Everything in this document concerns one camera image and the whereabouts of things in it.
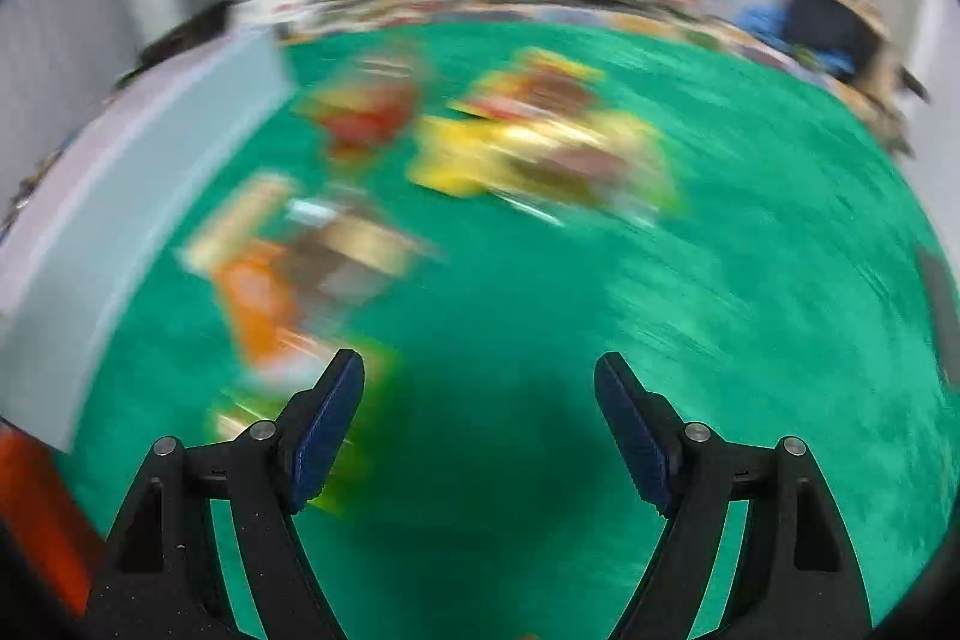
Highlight light grey box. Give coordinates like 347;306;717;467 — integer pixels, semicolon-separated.
0;26;293;453

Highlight green floral bedspread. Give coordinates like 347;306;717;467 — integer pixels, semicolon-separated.
67;21;947;640

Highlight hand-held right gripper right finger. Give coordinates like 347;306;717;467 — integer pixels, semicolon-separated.
594;352;875;640

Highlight black smartphone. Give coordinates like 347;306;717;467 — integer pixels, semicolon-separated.
916;246;958;356

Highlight orange object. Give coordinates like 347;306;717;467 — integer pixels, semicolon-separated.
0;422;106;618

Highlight orange snack packet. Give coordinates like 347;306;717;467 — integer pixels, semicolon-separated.
214;239;316;378

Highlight floral bed sheet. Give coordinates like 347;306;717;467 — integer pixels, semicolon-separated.
285;0;833;82

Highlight black bag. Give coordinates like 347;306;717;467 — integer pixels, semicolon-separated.
784;0;878;82

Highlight tan brown snack packet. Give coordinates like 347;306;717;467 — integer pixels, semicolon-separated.
289;197;436;311

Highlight blue cloth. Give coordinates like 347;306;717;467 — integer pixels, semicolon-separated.
739;6;788;45

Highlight yellow brown snack packet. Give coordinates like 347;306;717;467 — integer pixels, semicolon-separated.
525;111;683;221
450;47;605;124

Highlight beige snack packet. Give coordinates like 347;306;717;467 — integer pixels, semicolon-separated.
180;171;297;274

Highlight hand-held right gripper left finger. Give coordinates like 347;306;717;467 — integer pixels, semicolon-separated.
85;349;366;640

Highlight red snack packet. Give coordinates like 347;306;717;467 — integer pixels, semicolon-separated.
300;51;425;161

